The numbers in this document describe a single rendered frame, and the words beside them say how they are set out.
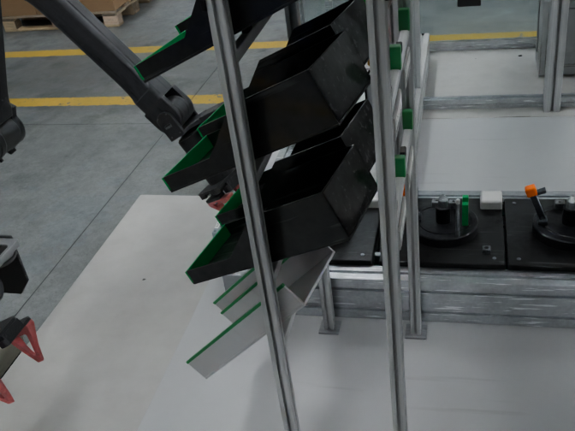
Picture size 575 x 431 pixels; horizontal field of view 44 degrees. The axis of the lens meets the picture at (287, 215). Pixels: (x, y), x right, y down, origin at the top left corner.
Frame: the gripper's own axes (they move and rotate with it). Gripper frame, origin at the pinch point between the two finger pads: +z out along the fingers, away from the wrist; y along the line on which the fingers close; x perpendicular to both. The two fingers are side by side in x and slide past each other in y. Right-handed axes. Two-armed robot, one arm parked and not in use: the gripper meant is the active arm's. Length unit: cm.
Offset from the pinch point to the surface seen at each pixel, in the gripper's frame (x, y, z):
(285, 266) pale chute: -24.9, -17.8, 3.0
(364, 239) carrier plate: -9.4, 13.0, 19.0
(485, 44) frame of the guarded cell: 28, 147, 29
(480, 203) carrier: -23.5, 33.4, 28.5
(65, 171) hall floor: 274, 106, -13
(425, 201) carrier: -12.8, 31.2, 23.5
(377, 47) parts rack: -65, -20, -22
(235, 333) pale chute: -23.2, -31.3, 4.6
